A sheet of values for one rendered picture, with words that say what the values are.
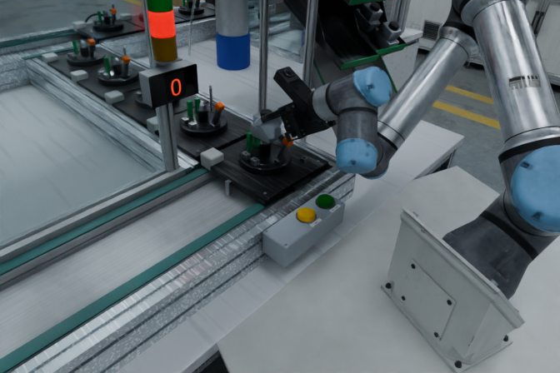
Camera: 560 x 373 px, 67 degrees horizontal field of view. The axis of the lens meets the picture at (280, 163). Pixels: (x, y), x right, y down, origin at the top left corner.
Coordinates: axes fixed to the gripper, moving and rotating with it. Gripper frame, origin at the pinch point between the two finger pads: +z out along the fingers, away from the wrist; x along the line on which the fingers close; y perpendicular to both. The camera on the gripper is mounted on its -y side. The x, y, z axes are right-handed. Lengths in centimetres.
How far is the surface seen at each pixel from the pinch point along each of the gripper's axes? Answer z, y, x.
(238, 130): 20.5, 0.9, 5.7
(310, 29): -7.7, -16.0, 19.1
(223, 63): 76, -28, 52
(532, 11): 58, 12, 398
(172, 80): -0.2, -15.1, -19.5
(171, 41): -4.9, -22.0, -18.8
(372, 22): -10.1, -12.5, 42.6
